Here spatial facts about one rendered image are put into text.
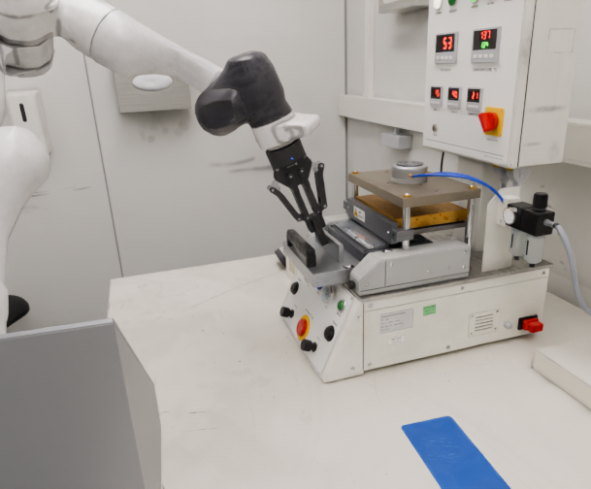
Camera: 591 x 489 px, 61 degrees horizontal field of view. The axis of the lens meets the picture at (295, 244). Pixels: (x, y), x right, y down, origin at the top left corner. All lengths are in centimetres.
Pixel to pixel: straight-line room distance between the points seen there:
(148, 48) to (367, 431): 82
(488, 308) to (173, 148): 170
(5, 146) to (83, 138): 160
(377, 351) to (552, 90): 62
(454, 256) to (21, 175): 79
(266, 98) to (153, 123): 150
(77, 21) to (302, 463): 87
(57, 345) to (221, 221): 202
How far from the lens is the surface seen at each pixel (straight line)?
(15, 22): 105
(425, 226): 108
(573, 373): 110
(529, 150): 111
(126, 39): 105
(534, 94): 109
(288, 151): 99
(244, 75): 96
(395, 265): 100
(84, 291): 263
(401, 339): 107
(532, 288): 122
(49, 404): 61
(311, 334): 113
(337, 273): 101
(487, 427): 99
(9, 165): 84
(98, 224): 251
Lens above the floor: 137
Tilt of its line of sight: 20 degrees down
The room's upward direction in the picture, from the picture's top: 3 degrees counter-clockwise
